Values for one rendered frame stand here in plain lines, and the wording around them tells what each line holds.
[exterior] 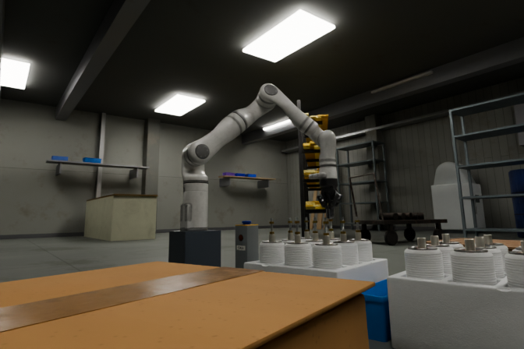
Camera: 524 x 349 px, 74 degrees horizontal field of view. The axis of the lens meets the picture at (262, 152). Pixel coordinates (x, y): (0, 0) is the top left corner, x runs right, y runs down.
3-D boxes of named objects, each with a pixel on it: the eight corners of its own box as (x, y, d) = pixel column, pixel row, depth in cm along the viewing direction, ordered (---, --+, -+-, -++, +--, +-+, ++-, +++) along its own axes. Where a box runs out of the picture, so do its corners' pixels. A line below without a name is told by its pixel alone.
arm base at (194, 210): (189, 230, 121) (189, 182, 124) (178, 230, 128) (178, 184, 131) (212, 230, 126) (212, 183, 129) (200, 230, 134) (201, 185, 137)
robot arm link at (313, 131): (334, 141, 154) (309, 122, 156) (339, 136, 145) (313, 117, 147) (325, 153, 153) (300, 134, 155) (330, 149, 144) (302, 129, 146)
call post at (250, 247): (247, 306, 136) (246, 225, 142) (235, 304, 140) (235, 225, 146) (259, 303, 141) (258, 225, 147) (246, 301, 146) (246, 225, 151)
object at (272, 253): (287, 295, 123) (285, 242, 127) (260, 296, 123) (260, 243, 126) (285, 290, 133) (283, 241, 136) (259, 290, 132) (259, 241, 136)
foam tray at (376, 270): (340, 336, 101) (337, 272, 104) (243, 314, 126) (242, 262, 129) (391, 308, 130) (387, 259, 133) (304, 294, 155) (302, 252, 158)
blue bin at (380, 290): (387, 344, 94) (384, 297, 96) (350, 336, 101) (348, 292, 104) (423, 319, 117) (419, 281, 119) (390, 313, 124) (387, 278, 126)
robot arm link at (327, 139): (338, 164, 141) (334, 167, 150) (336, 128, 144) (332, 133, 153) (321, 165, 141) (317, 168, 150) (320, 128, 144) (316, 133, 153)
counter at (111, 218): (119, 234, 765) (122, 200, 779) (156, 238, 593) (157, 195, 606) (83, 236, 722) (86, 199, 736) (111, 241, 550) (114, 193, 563)
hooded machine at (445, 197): (490, 232, 622) (481, 160, 646) (476, 234, 586) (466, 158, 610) (449, 231, 679) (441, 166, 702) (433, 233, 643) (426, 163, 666)
